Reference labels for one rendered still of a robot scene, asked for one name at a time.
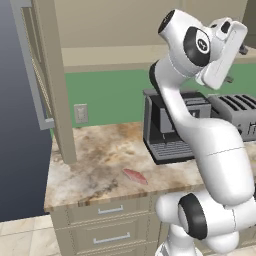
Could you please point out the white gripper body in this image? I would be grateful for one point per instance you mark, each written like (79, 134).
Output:
(221, 63)

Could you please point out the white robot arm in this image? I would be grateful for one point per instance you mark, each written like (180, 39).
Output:
(213, 156)

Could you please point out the beige cabinet door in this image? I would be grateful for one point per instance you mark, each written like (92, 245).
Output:
(58, 83)

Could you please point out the beige base cabinet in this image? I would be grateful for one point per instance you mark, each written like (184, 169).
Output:
(61, 230)

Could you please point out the silver toaster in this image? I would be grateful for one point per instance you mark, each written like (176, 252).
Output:
(238, 110)

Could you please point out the black and silver coffee machine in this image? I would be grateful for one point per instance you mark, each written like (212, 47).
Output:
(158, 133)

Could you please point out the beige drawer front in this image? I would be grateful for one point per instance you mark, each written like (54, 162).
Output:
(86, 210)
(83, 238)

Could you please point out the beige wall cabinet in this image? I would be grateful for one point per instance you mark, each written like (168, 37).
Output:
(110, 30)

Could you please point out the white wall outlet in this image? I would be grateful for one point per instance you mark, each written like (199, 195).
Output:
(81, 114)

